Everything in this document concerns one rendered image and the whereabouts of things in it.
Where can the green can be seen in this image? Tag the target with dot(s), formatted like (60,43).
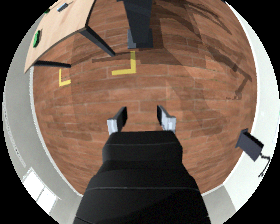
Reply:
(46,11)

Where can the jointed stand on dark box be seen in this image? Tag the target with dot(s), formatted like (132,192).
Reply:
(248,143)

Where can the blue box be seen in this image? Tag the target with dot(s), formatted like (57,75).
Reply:
(61,7)

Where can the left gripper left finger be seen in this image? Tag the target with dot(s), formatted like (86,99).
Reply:
(115,124)

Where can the white window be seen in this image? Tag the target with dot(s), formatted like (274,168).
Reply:
(33,181)

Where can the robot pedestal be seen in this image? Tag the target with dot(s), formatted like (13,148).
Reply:
(140,23)

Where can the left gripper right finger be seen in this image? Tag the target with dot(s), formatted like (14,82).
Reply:
(168,122)

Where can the green block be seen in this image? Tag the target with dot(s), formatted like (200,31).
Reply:
(37,37)

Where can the wooden table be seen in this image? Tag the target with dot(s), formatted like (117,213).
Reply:
(63,23)

